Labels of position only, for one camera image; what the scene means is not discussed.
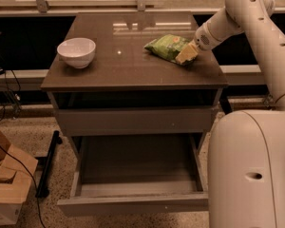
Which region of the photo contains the cardboard box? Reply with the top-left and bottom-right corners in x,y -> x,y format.
0,131 -> 38,226

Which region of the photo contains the black metal stand bar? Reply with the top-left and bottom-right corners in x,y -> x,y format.
35,130 -> 63,198

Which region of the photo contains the black cable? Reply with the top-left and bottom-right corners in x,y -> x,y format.
0,134 -> 48,228

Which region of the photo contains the closed grey top drawer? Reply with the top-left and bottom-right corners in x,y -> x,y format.
55,107 -> 219,137

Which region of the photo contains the grey drawer cabinet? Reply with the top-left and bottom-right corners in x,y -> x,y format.
40,11 -> 230,218

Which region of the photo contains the white ceramic bowl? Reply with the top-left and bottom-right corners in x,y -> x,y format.
57,38 -> 96,68

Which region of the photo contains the open grey middle drawer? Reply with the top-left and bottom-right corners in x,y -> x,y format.
58,134 -> 208,217

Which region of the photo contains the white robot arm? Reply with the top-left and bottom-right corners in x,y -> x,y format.
194,0 -> 285,228

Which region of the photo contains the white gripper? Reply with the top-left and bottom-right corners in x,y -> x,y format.
175,23 -> 220,65

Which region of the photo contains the green jalapeno chip bag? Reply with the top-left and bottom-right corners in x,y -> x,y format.
144,34 -> 194,65

